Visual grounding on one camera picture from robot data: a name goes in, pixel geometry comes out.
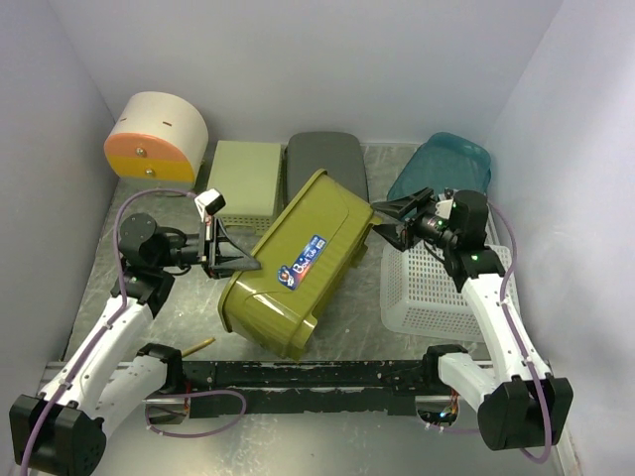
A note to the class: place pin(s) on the cream cylinder with orange face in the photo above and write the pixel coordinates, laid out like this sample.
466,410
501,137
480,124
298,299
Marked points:
157,142

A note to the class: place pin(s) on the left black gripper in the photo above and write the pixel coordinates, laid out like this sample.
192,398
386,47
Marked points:
218,253

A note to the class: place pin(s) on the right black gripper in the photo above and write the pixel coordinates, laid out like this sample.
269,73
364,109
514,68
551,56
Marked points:
421,200

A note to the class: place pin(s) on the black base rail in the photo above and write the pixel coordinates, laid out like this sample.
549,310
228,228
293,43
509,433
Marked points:
277,388

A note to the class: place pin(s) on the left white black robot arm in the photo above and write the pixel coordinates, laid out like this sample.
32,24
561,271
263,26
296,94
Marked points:
64,428

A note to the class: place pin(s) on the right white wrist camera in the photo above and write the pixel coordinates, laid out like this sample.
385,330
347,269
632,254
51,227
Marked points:
444,204

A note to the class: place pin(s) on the aluminium frame rail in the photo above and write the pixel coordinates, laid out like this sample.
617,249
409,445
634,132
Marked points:
565,451

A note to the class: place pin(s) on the yellow wooden stick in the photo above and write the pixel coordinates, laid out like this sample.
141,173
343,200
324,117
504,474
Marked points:
196,348

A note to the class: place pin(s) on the dark grey basin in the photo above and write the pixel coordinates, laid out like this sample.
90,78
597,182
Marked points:
340,154

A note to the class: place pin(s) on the large olive green container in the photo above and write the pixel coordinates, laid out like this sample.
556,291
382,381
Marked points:
304,256

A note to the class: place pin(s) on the teal transparent basin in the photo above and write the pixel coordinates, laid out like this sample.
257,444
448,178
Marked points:
444,161

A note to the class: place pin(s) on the white perforated basket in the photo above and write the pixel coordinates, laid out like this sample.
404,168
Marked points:
418,297

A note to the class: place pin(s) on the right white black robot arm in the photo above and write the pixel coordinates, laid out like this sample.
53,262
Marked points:
519,402

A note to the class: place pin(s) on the pale green perforated basket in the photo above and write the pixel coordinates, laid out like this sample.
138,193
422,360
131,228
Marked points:
249,176

